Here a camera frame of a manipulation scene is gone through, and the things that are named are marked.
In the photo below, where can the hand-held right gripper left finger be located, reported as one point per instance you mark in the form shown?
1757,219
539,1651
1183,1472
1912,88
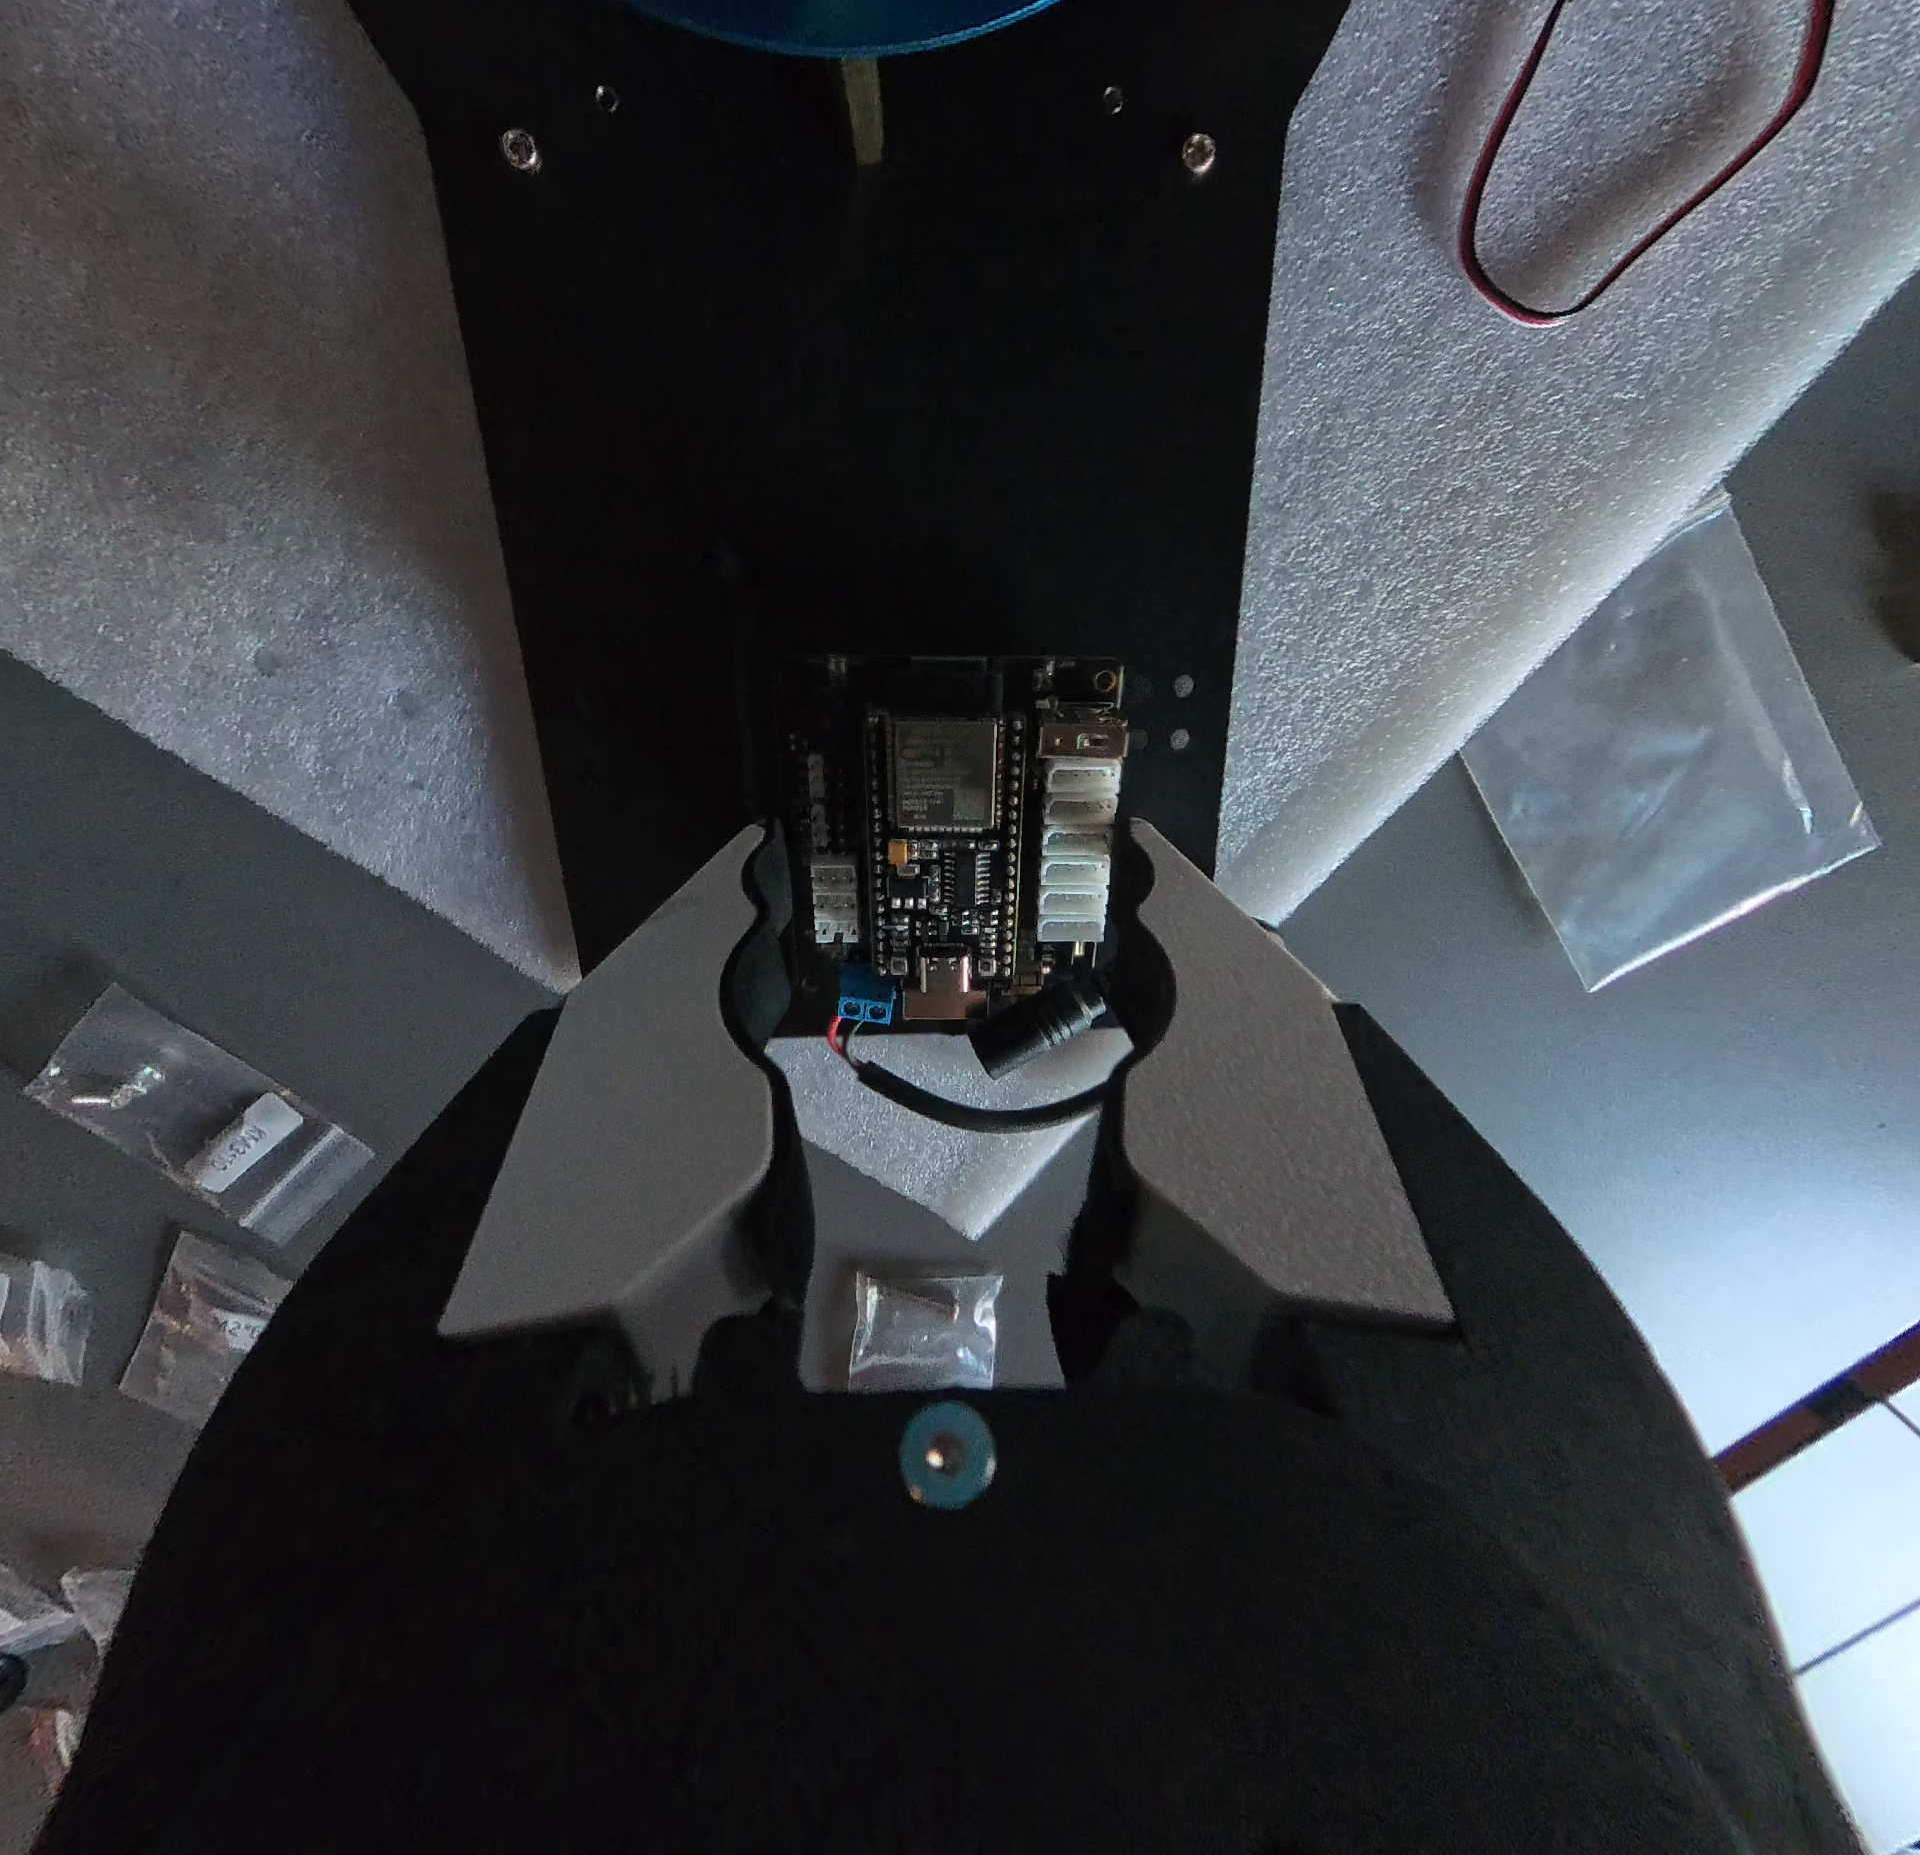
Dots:
629,1135

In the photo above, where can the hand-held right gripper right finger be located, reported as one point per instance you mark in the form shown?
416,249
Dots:
1275,1135

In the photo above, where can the black control circuit board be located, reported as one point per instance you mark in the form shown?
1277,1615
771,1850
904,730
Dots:
930,792

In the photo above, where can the black triangular base plate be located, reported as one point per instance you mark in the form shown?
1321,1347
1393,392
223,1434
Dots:
839,459

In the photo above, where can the blue toy robot arm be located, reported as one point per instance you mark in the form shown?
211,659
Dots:
824,2

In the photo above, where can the dark grey desk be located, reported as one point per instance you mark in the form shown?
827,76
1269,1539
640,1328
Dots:
1501,1135

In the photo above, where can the tiny clear screw bag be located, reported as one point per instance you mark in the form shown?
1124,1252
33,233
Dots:
921,1323

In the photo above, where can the group of small clear bags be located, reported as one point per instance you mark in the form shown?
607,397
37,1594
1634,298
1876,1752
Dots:
180,1104

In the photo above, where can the large clear plastic bag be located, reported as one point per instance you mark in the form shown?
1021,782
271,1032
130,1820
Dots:
1664,775

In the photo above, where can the white foam sheet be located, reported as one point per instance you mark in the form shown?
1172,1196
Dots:
225,385

